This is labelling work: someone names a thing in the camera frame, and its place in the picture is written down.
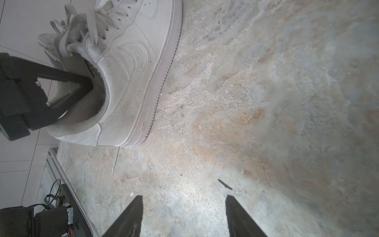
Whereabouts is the white sneaker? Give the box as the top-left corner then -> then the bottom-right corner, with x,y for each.
38,1 -> 183,147

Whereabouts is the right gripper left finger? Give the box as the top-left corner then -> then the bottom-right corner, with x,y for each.
103,195 -> 143,237

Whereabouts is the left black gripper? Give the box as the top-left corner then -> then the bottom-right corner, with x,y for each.
1,53 -> 94,141

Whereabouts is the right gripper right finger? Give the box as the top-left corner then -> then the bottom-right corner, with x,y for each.
225,195 -> 267,237

